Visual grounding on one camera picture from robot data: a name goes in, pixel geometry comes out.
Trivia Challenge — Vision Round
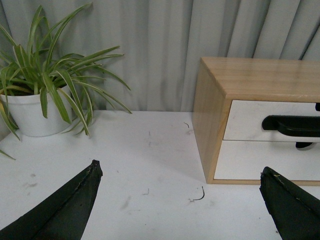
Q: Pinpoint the wooden drawer cabinet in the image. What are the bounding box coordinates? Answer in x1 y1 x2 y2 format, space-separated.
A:
192 57 320 186

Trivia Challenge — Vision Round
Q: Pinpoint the white plant pot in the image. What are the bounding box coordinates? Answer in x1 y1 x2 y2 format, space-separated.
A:
0 95 70 137

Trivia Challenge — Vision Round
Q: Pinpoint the black drawer handle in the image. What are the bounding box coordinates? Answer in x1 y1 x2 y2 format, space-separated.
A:
295 142 313 149
261 115 320 138

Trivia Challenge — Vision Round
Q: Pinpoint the grey corrugated curtain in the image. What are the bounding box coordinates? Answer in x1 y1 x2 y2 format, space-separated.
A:
0 0 320 113

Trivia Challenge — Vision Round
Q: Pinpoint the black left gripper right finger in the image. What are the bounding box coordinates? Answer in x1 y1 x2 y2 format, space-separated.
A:
259 166 320 240

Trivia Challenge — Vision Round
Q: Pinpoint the white drawer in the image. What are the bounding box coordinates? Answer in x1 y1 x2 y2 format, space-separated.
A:
223 100 320 143
214 140 320 181

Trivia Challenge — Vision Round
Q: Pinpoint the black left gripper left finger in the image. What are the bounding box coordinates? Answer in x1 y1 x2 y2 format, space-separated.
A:
0 160 103 240

